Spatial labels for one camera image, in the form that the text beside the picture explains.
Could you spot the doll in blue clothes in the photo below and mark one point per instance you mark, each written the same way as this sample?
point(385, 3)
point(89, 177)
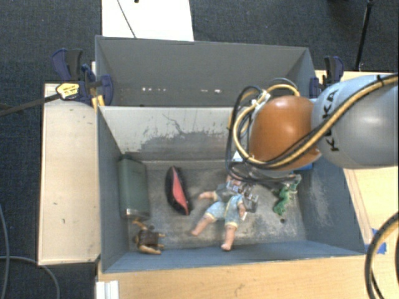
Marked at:
point(222, 212)

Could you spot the green toy lizard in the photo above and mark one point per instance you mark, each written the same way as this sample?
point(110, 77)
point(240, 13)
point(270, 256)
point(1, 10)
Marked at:
point(283, 198)

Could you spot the black and red pouch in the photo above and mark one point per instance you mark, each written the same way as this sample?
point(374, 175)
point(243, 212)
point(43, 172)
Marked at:
point(177, 188)

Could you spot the brown toy figure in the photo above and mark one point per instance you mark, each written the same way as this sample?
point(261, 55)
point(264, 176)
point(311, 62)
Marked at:
point(147, 238)

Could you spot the dark green metal flask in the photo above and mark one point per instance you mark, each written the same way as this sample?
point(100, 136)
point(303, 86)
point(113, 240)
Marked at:
point(133, 185)

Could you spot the grey metal bin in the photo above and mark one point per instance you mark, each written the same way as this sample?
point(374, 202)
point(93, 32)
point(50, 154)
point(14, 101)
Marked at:
point(174, 73)

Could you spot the pale wood flat board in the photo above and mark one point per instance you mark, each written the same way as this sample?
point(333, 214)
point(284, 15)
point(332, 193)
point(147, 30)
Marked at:
point(68, 173)

